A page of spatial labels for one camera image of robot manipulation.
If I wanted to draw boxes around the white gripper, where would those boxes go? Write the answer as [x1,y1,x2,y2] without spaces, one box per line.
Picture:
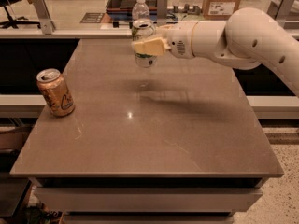
[132,21,197,59]

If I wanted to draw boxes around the white green 7up can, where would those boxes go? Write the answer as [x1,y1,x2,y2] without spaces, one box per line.
[132,19,157,68]

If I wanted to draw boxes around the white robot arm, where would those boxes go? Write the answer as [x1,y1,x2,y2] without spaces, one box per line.
[132,7,299,96]

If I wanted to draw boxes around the orange soda can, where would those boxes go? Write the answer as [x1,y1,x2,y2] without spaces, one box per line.
[36,68,75,117]

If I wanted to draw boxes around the clear plastic water bottle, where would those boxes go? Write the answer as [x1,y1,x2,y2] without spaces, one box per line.
[132,0,150,21]

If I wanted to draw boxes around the brown cardboard box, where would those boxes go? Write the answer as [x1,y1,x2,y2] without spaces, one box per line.
[202,0,241,20]

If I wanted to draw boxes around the black office chair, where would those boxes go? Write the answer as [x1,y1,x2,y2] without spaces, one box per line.
[0,0,41,30]

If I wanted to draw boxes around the grey cabinet drawer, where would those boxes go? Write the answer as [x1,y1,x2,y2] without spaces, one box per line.
[35,188,263,213]

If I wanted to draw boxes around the grey metal bracket middle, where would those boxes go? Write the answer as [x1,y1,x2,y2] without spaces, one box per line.
[157,0,167,26]

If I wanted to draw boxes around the grey metal bracket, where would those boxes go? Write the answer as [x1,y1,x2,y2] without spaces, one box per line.
[32,0,55,35]
[267,0,299,29]
[157,0,167,26]

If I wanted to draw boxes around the grey metal bracket left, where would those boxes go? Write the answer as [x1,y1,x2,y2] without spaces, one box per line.
[32,0,55,35]

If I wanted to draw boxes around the grey metal bracket right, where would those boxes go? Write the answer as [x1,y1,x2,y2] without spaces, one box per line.
[267,0,299,29]

